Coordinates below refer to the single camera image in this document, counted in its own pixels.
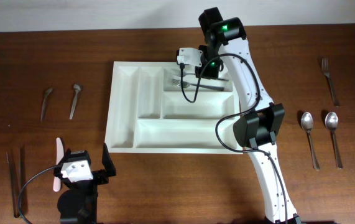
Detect black camera cable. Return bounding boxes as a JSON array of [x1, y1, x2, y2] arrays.
[[17, 164, 63, 224], [180, 53, 288, 223]]

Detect metal tweezers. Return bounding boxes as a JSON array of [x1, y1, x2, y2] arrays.
[[6, 151, 20, 219]]

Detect metal tablespoon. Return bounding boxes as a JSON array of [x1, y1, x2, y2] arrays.
[[325, 112, 343, 169], [300, 112, 320, 170]]

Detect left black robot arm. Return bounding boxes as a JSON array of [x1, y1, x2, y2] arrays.
[[53, 144, 116, 223]]

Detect right black camera cable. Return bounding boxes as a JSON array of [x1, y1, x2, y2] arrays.
[[180, 53, 288, 223]]

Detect left small metal teaspoon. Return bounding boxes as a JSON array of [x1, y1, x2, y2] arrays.
[[40, 88, 53, 122]]

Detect left black camera cable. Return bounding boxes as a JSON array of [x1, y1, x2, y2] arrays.
[[17, 164, 63, 224]]

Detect right small metal teaspoon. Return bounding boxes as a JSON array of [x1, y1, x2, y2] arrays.
[[69, 83, 82, 119]]

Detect metal fork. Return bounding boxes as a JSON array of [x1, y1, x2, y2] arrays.
[[169, 68, 229, 82], [321, 57, 340, 107], [168, 78, 224, 91]]

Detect small metal teaspoon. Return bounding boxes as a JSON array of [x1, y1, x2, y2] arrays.
[[40, 88, 53, 122], [69, 83, 82, 119]]

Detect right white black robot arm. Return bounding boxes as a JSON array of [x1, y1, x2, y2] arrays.
[[198, 7, 301, 223]]

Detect white plastic cutlery tray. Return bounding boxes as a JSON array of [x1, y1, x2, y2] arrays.
[[104, 62, 239, 154]]

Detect white plastic knife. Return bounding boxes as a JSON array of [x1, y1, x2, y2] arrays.
[[53, 138, 64, 192]]

